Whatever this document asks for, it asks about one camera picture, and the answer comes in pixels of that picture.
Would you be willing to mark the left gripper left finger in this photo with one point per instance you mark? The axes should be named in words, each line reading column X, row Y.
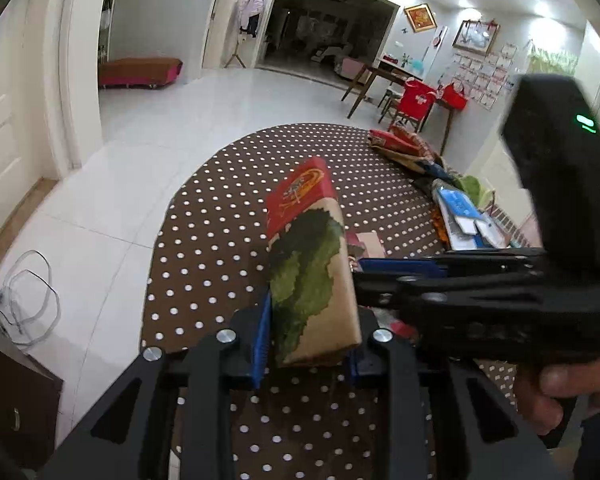
column 128, row 432

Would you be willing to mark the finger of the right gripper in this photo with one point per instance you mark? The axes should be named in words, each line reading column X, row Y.
column 427, row 268

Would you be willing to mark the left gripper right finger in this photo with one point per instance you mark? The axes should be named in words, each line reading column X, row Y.
column 441, row 418

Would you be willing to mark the blue white carton box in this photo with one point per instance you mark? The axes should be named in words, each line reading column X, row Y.
column 467, row 227

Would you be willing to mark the red green kraft box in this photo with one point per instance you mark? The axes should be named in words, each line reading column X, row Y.
column 314, row 309

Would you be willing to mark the red patterned paper bag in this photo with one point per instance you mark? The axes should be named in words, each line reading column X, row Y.
column 406, row 148

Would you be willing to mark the dark blue foil wrapper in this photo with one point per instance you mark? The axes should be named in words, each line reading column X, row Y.
column 442, row 172

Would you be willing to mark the person's right hand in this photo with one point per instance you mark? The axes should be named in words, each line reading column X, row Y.
column 537, row 393

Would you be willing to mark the green paper leaves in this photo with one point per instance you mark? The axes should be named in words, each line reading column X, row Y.
column 480, row 195

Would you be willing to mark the dark wooden cabinet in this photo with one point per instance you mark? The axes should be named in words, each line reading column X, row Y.
column 29, row 402

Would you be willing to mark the red covered chair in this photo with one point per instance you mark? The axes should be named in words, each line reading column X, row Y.
column 413, row 106

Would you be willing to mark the red basket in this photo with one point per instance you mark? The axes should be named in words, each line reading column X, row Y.
column 454, row 96

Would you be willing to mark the brown polka dot tablecloth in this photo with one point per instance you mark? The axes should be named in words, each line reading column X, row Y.
column 210, row 260

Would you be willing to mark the wooden dining table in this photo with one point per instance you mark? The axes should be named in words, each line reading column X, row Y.
column 392, row 73

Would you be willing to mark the red gold framed picture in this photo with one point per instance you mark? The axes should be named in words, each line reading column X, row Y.
column 420, row 18

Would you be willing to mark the coat rack with clothes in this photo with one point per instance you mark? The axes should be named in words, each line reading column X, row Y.
column 248, row 22

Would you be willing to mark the brown pink bench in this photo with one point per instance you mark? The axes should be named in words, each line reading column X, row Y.
column 139, row 72

